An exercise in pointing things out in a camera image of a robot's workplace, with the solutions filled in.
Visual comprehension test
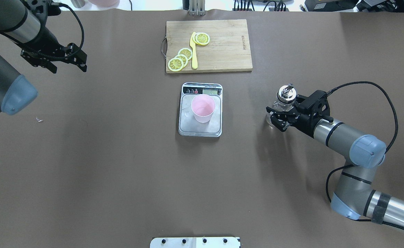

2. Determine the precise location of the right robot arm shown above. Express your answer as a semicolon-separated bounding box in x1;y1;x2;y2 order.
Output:
266;81;404;231

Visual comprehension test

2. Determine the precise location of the wooden cutting board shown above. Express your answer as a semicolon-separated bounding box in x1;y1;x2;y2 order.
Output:
165;19;253;73

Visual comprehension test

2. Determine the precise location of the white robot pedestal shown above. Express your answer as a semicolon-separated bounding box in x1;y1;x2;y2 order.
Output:
150;236;241;248

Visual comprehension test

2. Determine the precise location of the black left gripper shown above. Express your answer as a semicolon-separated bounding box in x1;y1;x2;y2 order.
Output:
20;42;87;74

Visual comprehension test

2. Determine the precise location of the glass sauce dispenser bottle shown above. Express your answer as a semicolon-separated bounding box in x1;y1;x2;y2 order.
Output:
265;83;296;128

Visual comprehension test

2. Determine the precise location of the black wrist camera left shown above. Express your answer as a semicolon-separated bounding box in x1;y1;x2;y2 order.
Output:
21;0;61;17

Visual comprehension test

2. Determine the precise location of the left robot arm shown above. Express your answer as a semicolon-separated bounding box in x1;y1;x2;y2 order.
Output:
0;0;87;115

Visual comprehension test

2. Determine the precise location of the yellow plastic knife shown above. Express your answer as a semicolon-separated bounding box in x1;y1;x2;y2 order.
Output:
189;32;198;70

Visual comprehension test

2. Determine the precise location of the grey digital kitchen scale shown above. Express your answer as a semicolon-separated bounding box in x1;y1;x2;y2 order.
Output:
178;83;223;138

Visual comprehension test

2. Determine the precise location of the middle lemon slice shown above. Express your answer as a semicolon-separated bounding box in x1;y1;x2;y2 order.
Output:
174;54;188;69

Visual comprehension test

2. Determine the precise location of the upper lemon slice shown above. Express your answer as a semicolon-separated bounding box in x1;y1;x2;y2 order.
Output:
177;48;193;60

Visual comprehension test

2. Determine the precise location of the aluminium frame post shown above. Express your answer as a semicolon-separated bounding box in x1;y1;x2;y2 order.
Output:
188;0;206;16

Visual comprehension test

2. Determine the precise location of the pink plastic cup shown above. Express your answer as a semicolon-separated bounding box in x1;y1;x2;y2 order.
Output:
190;94;216;123

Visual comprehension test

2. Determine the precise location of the lemon slice near handle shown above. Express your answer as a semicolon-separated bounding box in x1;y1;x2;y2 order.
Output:
168;58;182;72

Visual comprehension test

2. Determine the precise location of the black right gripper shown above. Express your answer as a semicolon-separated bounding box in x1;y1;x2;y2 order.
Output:
266;91;333;137

